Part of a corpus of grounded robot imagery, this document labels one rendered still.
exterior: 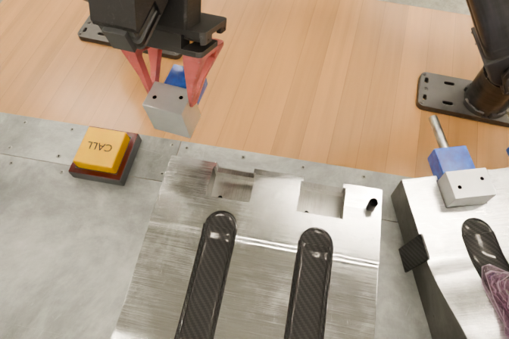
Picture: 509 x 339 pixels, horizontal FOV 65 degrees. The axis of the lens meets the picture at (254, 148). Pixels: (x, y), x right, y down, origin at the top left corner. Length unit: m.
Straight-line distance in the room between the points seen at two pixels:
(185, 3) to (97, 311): 0.38
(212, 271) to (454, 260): 0.28
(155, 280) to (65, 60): 0.47
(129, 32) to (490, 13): 0.39
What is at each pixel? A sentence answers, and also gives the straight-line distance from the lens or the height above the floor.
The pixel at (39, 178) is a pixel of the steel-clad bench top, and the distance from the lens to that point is 0.67.
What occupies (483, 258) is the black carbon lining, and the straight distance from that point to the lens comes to 0.55.
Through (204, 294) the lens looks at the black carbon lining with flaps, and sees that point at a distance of 0.46.
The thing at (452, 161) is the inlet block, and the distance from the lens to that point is 0.57.
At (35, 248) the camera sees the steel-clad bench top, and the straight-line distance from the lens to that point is 0.63.
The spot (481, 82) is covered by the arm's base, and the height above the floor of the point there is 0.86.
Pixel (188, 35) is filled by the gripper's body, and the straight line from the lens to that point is 0.42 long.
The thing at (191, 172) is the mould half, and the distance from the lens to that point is 0.50.
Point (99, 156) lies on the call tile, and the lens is 0.61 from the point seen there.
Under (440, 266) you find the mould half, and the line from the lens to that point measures 0.52.
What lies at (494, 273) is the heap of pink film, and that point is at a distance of 0.53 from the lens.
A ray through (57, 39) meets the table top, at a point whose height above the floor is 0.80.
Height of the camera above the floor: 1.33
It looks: 61 degrees down
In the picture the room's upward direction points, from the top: 4 degrees counter-clockwise
